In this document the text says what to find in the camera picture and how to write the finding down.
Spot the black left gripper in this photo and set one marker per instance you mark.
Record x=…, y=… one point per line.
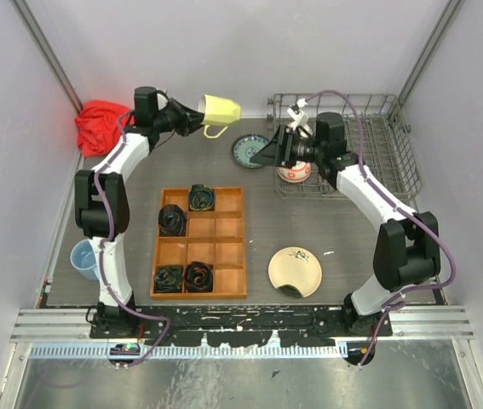
x=191, y=118

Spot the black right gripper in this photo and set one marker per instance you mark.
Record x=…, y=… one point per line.
x=278, y=151

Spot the blue green patterned plate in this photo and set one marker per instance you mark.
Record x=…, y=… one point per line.
x=244, y=147

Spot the yellow green ceramic mug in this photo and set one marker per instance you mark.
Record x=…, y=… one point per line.
x=218, y=112

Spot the red orange patterned bowl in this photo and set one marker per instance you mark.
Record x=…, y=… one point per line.
x=301, y=171

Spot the white purple patterned bowl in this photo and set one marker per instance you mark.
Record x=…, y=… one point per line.
x=304, y=132

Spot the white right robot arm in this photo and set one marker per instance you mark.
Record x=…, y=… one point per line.
x=406, y=255

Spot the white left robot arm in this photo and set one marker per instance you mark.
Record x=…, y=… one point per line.
x=101, y=203

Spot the blue yellow rolled tie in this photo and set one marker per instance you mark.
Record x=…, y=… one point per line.
x=201, y=198

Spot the red crumpled cloth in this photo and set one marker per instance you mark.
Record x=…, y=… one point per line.
x=98, y=131

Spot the orange wooden compartment tray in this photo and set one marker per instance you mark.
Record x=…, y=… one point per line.
x=216, y=238

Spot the dark brown rolled tie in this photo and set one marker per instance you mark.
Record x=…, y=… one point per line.
x=172, y=221

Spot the cream plate with flower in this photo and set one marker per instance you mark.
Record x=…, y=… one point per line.
x=295, y=272

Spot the black orange rolled tie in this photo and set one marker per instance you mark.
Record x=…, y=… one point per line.
x=198, y=277

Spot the light blue ceramic mug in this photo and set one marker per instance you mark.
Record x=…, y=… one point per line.
x=82, y=258

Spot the grey wire dish rack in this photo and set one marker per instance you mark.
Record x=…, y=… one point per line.
x=375, y=126

